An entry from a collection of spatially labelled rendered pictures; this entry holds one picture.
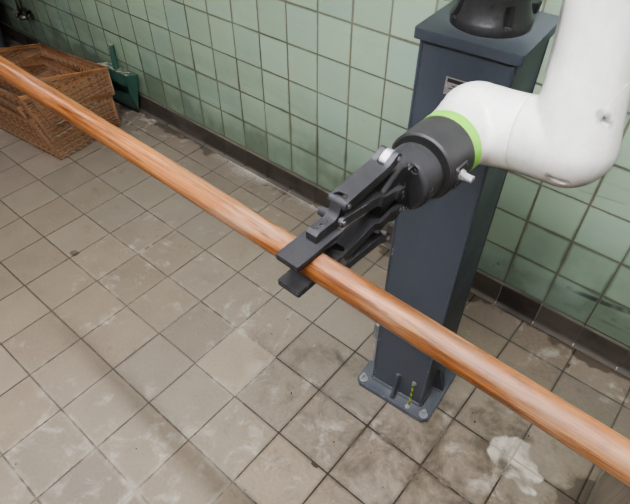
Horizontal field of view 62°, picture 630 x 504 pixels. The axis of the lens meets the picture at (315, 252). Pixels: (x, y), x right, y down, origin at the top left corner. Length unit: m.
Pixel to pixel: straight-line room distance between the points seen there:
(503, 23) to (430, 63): 0.14
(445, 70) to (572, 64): 0.42
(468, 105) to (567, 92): 0.12
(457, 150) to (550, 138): 0.11
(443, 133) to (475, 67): 0.39
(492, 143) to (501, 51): 0.31
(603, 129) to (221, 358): 1.52
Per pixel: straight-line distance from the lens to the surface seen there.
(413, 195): 0.64
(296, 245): 0.53
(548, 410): 0.47
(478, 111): 0.72
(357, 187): 0.55
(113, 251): 2.40
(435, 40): 1.04
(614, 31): 0.67
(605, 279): 1.94
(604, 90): 0.68
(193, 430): 1.81
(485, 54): 1.01
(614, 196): 1.76
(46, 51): 3.45
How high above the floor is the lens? 1.59
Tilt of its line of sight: 45 degrees down
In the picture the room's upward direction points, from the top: straight up
